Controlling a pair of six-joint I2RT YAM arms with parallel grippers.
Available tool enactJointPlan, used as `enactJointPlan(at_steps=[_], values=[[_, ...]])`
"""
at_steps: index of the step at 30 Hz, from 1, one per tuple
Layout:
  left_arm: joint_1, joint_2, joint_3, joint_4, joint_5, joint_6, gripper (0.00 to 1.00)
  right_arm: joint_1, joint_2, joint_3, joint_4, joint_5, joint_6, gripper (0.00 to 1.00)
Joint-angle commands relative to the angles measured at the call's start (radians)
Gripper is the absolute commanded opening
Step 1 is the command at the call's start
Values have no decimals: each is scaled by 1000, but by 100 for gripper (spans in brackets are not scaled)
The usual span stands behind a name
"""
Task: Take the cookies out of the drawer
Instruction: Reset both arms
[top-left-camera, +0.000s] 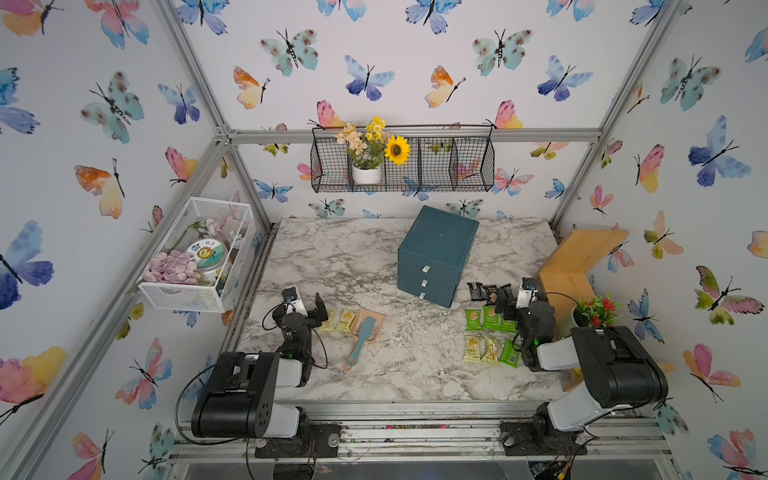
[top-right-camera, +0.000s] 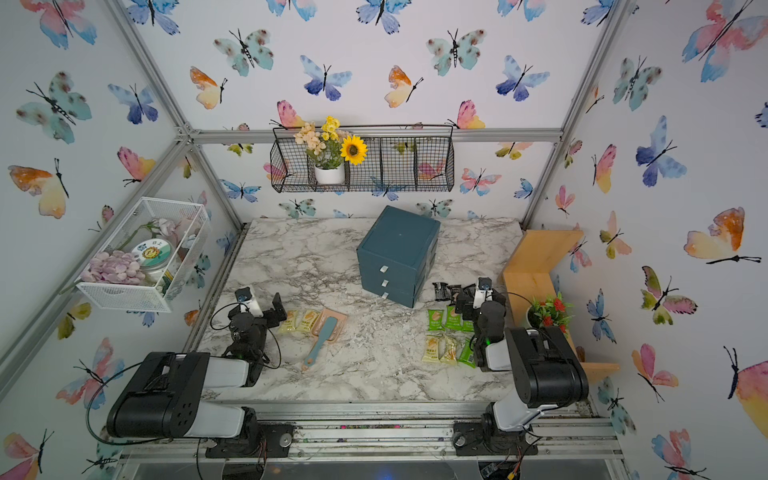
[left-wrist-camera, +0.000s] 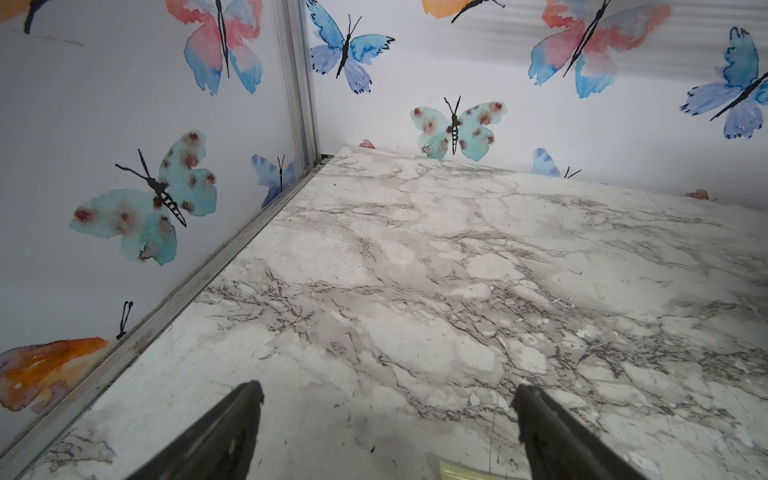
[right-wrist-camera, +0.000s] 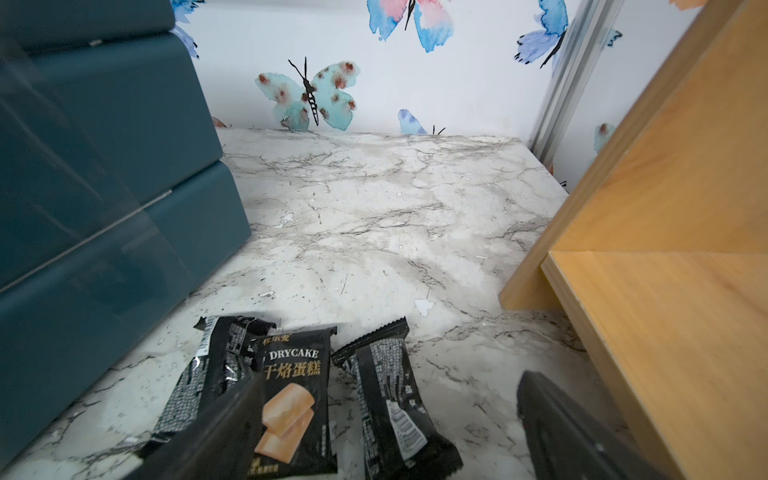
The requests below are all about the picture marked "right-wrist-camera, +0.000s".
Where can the black cookie packet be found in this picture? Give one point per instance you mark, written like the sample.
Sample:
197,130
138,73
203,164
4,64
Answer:
222,359
400,440
295,438

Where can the dark teal drawer cabinet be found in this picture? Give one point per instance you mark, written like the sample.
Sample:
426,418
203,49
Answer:
115,202

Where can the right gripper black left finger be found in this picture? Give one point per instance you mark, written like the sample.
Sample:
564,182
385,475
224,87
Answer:
219,444

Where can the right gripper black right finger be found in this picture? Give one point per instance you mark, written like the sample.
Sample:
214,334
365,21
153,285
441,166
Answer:
566,442

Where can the wooden wall shelf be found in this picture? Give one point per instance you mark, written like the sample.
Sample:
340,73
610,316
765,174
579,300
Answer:
659,255

